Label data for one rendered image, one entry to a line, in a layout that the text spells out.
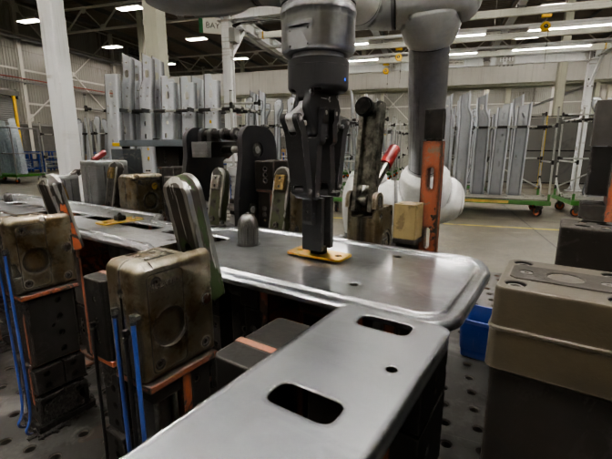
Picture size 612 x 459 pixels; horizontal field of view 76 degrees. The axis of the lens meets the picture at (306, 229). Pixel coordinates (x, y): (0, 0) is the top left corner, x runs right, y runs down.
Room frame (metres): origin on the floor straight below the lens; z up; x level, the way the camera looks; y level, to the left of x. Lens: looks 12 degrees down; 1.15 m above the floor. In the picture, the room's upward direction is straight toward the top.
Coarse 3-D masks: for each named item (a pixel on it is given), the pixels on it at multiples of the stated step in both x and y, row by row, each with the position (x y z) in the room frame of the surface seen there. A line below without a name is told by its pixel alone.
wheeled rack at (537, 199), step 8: (456, 128) 7.37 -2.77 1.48; (472, 128) 7.27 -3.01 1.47; (512, 128) 7.05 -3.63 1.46; (536, 128) 7.12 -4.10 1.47; (544, 128) 7.09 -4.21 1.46; (544, 136) 7.20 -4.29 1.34; (488, 160) 7.47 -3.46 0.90; (544, 160) 6.92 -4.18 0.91; (552, 160) 6.34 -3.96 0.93; (552, 168) 6.33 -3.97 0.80; (536, 192) 7.20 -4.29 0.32; (464, 200) 6.75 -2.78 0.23; (472, 200) 6.71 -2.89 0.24; (480, 200) 6.67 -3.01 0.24; (488, 200) 6.62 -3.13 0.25; (496, 200) 6.58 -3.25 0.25; (504, 200) 6.54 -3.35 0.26; (512, 200) 6.50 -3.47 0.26; (520, 200) 6.46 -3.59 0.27; (528, 200) 6.42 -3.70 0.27; (536, 200) 6.42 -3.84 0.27; (544, 200) 6.40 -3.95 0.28; (536, 208) 6.46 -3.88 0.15; (536, 216) 6.46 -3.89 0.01
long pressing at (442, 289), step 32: (96, 224) 0.73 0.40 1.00; (160, 224) 0.73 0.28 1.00; (224, 256) 0.51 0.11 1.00; (256, 256) 0.51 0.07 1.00; (288, 256) 0.51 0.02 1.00; (352, 256) 0.51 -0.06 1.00; (384, 256) 0.51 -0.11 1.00; (416, 256) 0.51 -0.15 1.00; (448, 256) 0.50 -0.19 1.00; (256, 288) 0.41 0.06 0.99; (288, 288) 0.40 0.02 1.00; (320, 288) 0.39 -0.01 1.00; (352, 288) 0.39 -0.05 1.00; (384, 288) 0.39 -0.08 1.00; (416, 288) 0.39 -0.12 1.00; (448, 288) 0.39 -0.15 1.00; (480, 288) 0.40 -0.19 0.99; (384, 320) 0.33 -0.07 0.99; (448, 320) 0.32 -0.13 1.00
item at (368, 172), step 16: (368, 112) 0.61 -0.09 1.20; (384, 112) 0.64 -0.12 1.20; (368, 128) 0.64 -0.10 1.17; (368, 144) 0.64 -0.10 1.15; (368, 160) 0.63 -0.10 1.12; (368, 176) 0.63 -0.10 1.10; (352, 192) 0.62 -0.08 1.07; (368, 192) 0.61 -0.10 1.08; (352, 208) 0.62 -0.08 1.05; (368, 208) 0.61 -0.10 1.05
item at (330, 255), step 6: (300, 246) 0.54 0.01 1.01; (324, 246) 0.51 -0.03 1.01; (288, 252) 0.51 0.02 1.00; (294, 252) 0.51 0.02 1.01; (300, 252) 0.51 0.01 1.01; (306, 252) 0.51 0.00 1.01; (312, 252) 0.50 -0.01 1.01; (318, 252) 0.50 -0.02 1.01; (324, 252) 0.50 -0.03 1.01; (330, 252) 0.51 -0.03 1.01; (336, 252) 0.51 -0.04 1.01; (342, 252) 0.51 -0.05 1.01; (312, 258) 0.49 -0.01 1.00; (318, 258) 0.49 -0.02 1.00; (324, 258) 0.48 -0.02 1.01; (330, 258) 0.48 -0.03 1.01; (336, 258) 0.48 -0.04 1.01; (342, 258) 0.48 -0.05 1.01; (348, 258) 0.49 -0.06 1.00
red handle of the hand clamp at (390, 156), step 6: (390, 150) 0.71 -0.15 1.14; (396, 150) 0.71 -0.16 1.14; (384, 156) 0.70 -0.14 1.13; (390, 156) 0.69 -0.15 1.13; (396, 156) 0.71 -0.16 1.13; (384, 162) 0.69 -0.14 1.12; (390, 162) 0.68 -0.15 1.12; (384, 168) 0.67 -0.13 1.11; (384, 174) 0.67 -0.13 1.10; (366, 186) 0.64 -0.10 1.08; (366, 192) 0.63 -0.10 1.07; (360, 198) 0.62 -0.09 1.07; (366, 198) 0.61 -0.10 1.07; (360, 204) 0.62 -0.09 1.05; (366, 204) 0.62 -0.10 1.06
